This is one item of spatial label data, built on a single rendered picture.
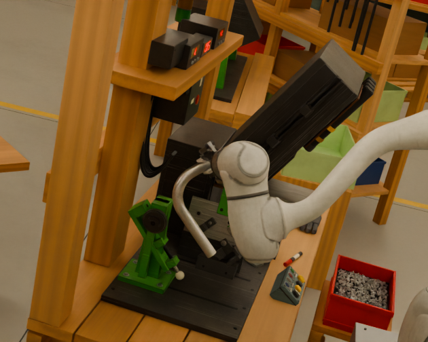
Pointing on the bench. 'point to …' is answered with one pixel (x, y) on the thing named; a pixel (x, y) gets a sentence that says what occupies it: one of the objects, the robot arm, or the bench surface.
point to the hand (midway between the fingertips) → (207, 164)
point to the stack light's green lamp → (182, 15)
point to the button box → (280, 293)
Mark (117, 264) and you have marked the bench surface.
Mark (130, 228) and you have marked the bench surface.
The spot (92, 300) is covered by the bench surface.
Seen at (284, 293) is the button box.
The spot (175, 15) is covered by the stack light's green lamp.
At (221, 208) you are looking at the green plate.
